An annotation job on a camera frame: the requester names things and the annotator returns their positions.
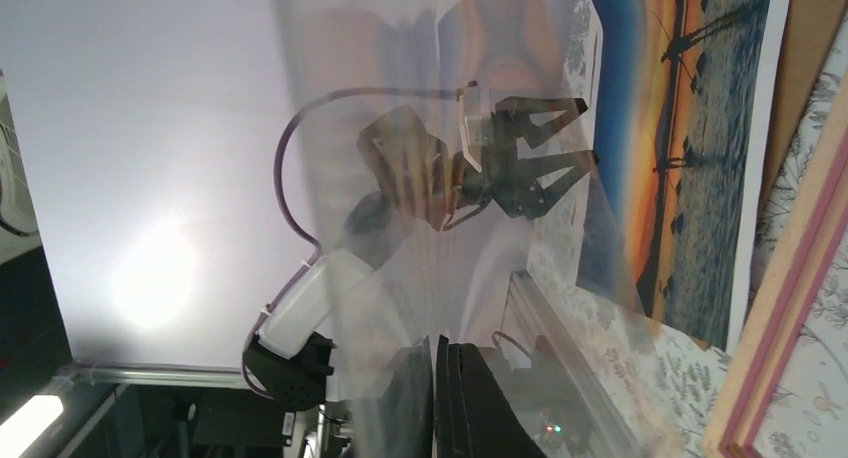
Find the brown cardboard backing board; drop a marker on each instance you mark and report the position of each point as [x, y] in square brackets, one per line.
[810, 29]

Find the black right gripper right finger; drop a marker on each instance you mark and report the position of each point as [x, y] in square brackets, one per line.
[473, 417]

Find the pink wooden picture frame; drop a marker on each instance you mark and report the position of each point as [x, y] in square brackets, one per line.
[803, 254]

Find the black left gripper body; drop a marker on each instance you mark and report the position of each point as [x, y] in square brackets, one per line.
[479, 188]

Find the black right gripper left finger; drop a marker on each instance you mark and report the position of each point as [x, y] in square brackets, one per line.
[395, 417]

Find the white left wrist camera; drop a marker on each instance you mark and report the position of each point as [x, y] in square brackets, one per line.
[475, 127]

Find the clear acrylic sheet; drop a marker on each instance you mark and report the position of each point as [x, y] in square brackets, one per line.
[475, 275]

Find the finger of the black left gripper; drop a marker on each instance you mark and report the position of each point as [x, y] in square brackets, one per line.
[531, 187]
[536, 120]

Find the sunset photo print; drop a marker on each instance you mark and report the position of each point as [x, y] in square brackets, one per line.
[683, 110]

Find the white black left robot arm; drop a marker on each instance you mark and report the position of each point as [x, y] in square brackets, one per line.
[286, 359]

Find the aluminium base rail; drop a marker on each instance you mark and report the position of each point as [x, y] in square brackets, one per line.
[556, 396]

